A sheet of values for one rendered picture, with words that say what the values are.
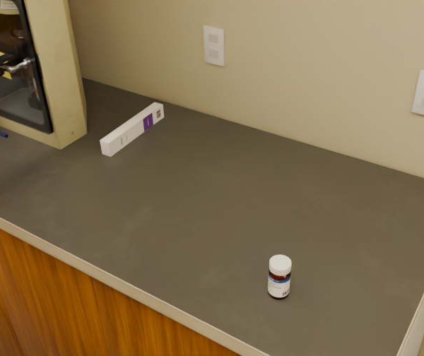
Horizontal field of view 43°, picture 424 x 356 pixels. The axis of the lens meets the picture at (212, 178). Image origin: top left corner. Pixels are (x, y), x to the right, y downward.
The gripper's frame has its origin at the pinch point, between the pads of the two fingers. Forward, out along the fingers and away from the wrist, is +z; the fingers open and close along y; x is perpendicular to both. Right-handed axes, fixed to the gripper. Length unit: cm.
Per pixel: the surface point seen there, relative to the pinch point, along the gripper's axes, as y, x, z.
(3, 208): -26.0, -18.6, -22.1
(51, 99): -10.1, -10.8, 5.4
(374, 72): -2, -85, 48
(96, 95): -26.0, 5.2, 36.5
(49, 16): 11.6, -10.8, 10.2
